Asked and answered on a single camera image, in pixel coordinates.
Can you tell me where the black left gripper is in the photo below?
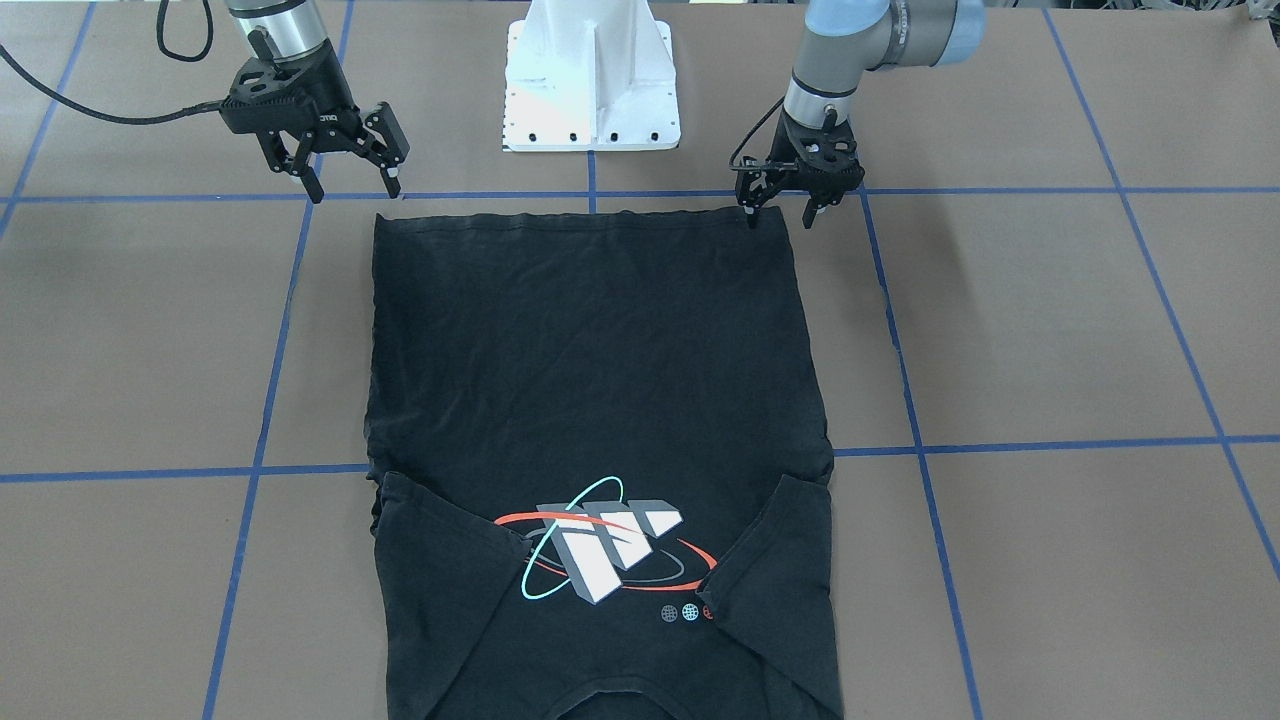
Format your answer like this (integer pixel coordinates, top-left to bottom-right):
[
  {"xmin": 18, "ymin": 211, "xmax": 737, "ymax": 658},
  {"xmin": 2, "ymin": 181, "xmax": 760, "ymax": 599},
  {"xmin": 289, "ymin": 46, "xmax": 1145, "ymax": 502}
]
[{"xmin": 733, "ymin": 110, "xmax": 865, "ymax": 229}]

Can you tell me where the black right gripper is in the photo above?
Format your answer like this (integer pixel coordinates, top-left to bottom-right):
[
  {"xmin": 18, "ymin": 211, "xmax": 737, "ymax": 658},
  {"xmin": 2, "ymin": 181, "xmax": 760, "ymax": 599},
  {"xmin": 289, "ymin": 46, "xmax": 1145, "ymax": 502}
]
[{"xmin": 220, "ymin": 55, "xmax": 410, "ymax": 205}]

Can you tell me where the black printed t-shirt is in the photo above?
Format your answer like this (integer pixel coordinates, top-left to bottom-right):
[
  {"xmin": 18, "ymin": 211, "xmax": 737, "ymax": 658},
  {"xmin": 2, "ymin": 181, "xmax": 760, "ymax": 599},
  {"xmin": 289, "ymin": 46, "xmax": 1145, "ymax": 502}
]
[{"xmin": 365, "ymin": 208, "xmax": 844, "ymax": 719}]

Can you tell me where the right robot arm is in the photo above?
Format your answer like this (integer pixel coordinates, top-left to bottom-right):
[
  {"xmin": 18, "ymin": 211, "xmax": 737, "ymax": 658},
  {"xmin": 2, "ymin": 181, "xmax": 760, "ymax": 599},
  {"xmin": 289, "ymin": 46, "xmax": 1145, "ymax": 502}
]
[{"xmin": 219, "ymin": 1, "xmax": 410, "ymax": 202}]

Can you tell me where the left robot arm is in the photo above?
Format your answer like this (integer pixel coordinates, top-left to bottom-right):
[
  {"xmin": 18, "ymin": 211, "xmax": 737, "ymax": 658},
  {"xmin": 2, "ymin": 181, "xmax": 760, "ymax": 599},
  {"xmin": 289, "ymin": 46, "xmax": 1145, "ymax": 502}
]
[{"xmin": 730, "ymin": 1, "xmax": 987, "ymax": 229}]

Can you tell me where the black cable on table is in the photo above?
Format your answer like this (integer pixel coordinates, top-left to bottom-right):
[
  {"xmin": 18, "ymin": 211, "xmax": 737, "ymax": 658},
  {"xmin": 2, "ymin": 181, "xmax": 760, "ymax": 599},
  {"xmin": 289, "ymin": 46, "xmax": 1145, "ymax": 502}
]
[{"xmin": 0, "ymin": 0, "xmax": 236, "ymax": 127}]

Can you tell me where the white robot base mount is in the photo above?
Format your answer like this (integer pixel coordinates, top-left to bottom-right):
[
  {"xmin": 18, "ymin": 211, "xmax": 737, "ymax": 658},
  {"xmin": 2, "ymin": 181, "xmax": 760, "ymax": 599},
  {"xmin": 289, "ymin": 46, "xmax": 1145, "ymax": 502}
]
[{"xmin": 502, "ymin": 1, "xmax": 682, "ymax": 152}]

